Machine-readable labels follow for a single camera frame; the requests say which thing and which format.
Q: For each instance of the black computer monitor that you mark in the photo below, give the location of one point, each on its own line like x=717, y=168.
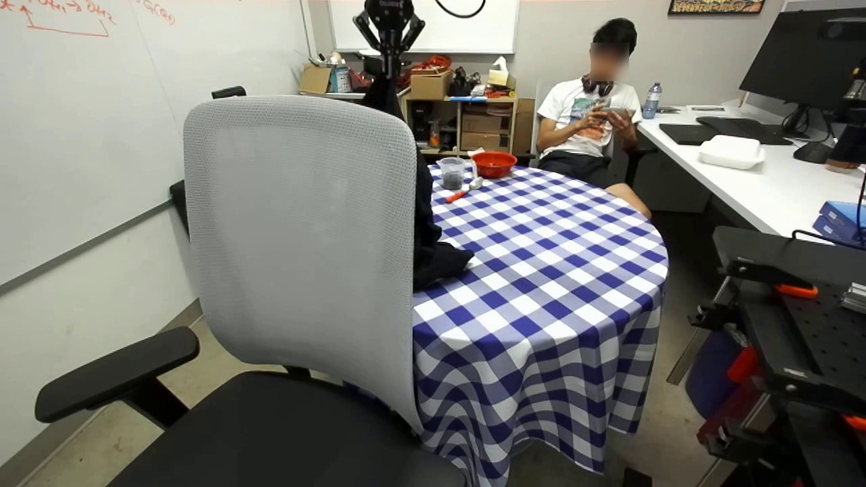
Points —
x=800, y=59

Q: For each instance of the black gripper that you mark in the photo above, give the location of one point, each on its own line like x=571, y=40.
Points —
x=390, y=22

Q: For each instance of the black keyboard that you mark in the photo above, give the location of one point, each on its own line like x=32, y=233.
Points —
x=689, y=134

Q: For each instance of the large wall whiteboard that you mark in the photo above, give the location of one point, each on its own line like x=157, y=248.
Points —
x=99, y=118

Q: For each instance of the blue white checkered tablecloth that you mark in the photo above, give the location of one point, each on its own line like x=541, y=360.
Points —
x=541, y=299

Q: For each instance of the blue book stack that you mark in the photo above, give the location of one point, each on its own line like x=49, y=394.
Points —
x=842, y=222

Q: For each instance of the framed wall picture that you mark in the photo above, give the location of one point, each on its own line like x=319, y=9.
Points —
x=717, y=6

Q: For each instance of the brown cardboard box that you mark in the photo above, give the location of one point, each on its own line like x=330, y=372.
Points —
x=315, y=79

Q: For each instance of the white office desk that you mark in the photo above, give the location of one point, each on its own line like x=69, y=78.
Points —
x=767, y=190

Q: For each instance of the white folded plastic bag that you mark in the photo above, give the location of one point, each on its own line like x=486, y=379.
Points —
x=731, y=152

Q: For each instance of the grey mesh office chair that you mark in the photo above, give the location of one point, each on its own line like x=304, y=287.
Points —
x=299, y=233

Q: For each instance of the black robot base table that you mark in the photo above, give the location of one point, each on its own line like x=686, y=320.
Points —
x=801, y=352

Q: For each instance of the seated person in white shirt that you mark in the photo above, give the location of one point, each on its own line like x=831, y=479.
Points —
x=586, y=118

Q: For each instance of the red bowl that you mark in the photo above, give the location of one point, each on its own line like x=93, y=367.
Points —
x=494, y=164

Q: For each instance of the wooden storage shelf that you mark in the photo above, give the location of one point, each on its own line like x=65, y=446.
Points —
x=470, y=122

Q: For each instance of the black cloth with white logo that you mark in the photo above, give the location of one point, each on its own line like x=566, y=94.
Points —
x=436, y=258

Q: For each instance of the clear water bottle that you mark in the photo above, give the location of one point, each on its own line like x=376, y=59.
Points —
x=654, y=101

